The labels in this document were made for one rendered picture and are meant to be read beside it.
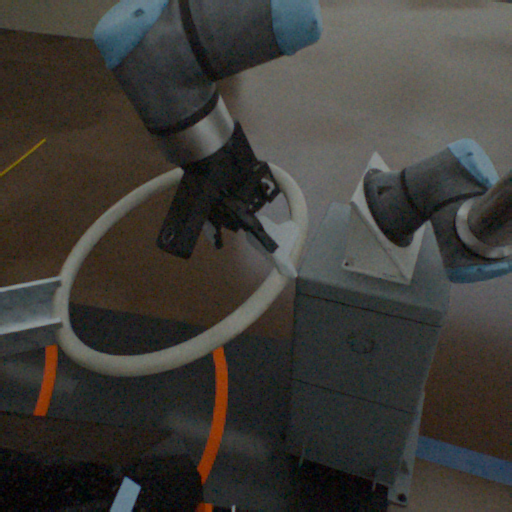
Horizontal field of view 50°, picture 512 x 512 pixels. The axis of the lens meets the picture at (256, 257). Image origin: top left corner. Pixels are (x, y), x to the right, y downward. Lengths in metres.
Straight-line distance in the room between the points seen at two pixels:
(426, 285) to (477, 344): 1.16
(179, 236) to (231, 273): 2.15
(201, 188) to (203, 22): 0.19
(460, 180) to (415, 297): 0.31
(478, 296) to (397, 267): 1.44
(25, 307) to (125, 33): 0.64
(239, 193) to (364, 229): 0.78
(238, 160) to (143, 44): 0.19
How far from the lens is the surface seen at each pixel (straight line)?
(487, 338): 2.67
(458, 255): 1.31
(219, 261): 2.87
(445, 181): 1.37
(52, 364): 2.49
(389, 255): 1.44
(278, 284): 0.80
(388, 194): 1.42
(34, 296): 1.07
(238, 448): 2.11
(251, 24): 0.54
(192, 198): 0.65
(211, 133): 0.61
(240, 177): 0.68
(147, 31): 0.56
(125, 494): 1.12
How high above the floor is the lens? 1.79
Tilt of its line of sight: 38 degrees down
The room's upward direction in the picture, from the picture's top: straight up
